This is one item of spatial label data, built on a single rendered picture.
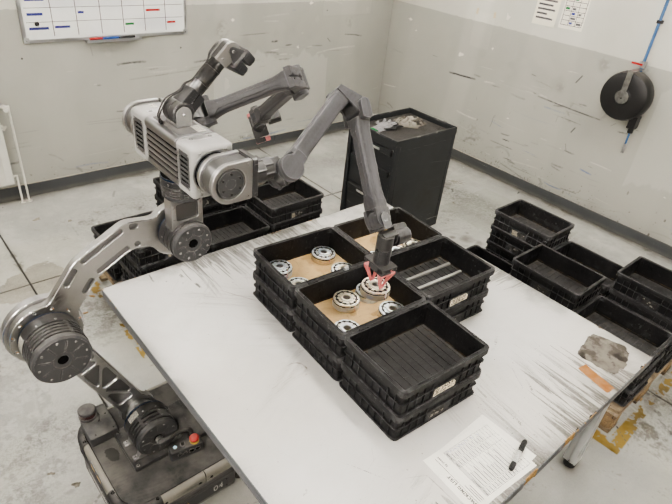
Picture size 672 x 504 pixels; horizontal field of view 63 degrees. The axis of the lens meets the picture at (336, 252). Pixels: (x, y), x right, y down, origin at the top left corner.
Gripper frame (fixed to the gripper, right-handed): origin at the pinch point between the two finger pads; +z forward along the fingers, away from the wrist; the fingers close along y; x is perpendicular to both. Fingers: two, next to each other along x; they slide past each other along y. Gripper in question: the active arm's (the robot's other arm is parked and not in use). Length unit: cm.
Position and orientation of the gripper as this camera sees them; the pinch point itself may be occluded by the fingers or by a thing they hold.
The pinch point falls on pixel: (376, 282)
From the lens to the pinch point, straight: 190.9
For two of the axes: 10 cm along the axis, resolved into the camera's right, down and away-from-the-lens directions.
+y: -5.9, -5.0, 6.3
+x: -8.0, 2.4, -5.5
